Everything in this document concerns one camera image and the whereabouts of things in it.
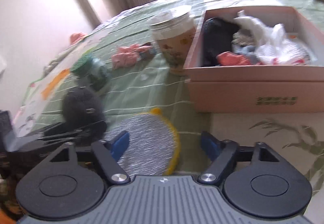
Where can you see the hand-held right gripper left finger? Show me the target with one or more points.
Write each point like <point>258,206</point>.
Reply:
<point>120,145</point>

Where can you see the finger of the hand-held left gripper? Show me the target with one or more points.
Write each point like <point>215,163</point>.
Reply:
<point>50,139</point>
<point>55,129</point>

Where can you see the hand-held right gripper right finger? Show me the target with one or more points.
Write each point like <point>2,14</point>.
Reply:
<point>210,146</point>

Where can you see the yellow glitter sponge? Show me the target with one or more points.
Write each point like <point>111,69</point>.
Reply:
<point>149,138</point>

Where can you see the black fluffy ball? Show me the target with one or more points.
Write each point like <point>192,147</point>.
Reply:
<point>81,105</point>

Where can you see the pink cardboard box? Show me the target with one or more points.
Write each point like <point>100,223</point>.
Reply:
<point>240,87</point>

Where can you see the orange red cloth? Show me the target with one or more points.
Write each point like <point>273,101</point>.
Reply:
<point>230,58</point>

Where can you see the black mesh pouch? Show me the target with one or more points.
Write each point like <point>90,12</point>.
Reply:
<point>217,39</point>

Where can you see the patterned cloth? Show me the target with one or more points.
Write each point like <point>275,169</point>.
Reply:
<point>240,36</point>

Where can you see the white plastic bag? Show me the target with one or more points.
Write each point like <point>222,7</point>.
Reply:
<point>273,47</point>

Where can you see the pink soft item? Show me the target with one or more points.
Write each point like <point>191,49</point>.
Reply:
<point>78,37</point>

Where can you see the green checked bedspread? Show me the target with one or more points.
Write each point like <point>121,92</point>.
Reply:
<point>151,92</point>

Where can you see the green lidded glass jar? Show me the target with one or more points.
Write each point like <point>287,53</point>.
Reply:
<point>96,72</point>

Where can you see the pink crumpled cloth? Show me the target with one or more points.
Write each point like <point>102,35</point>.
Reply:
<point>126,55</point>

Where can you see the flower print glass jar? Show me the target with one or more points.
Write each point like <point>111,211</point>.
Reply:
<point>174,44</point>

